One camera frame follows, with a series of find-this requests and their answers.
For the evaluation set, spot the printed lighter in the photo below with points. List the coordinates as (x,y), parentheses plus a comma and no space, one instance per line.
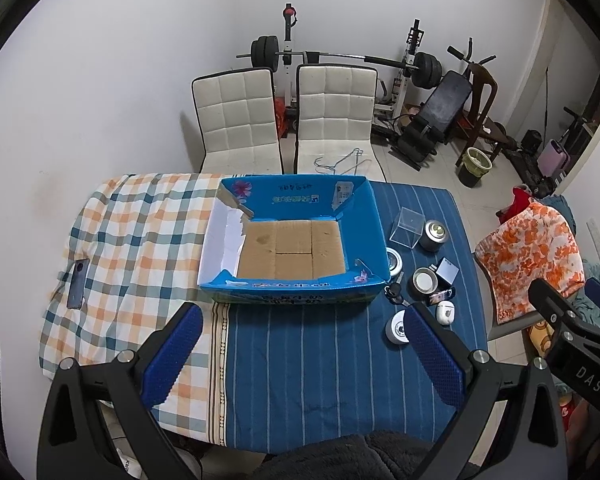
(439,297)

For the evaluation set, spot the blue cardboard box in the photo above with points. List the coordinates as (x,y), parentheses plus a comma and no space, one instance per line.
(290,255)

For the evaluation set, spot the grey chair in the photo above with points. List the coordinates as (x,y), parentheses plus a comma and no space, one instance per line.
(510,327)

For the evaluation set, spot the red bag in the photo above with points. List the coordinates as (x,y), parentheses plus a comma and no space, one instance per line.
(280,117)

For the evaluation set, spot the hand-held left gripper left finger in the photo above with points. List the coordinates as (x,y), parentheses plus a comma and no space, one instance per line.
(172,355)

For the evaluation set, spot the brown wooden chair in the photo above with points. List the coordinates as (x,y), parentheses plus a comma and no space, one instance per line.
(485,85)

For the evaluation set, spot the green trash bin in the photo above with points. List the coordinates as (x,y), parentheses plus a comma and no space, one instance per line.
(475,165)

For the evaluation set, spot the key bunch with black fob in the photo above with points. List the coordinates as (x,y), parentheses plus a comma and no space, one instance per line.
(394,291)

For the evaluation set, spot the round metal tin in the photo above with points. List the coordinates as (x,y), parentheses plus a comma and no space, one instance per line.
(434,235)
(422,281)

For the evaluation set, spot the red garment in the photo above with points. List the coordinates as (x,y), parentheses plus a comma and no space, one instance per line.
(515,205)

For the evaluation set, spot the white jar with printed lid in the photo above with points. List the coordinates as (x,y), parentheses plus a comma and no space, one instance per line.
(395,327)

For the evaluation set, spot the black barbell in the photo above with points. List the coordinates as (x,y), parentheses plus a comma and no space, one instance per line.
(330,55)

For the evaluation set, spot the black weight bench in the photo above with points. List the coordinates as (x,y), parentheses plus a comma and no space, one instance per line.
(445,100)

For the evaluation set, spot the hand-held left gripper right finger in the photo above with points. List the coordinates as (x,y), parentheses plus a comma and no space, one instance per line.
(432,360)

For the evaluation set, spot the purple suitcase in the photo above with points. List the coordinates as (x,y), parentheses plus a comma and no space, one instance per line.
(552,157)

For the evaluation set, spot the checked blanket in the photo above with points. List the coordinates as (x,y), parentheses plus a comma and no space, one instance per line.
(130,230)

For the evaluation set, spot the clear plastic box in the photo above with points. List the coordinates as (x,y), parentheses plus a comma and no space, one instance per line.
(407,230)

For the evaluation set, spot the white barbell rack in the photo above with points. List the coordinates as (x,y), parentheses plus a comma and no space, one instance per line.
(406,65)

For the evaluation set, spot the black bag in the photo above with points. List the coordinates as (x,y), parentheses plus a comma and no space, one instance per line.
(532,141)

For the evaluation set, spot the small white box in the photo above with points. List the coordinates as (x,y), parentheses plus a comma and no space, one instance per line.
(448,272)

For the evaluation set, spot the teal cloth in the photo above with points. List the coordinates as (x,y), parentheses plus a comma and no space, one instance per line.
(565,210)

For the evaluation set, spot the blue striped cloth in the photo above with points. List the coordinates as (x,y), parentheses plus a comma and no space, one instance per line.
(305,360)

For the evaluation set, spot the orange floral cloth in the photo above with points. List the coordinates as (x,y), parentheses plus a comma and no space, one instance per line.
(530,255)

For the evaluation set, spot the white compact with black centre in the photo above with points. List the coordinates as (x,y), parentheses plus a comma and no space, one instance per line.
(394,261)

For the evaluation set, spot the white padded chair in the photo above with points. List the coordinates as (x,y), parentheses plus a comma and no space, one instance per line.
(335,110)
(235,115)

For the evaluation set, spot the white earbud case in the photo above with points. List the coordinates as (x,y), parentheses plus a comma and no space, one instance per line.
(445,314)

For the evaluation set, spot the dark smartphone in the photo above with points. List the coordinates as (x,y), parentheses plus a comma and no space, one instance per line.
(78,284)

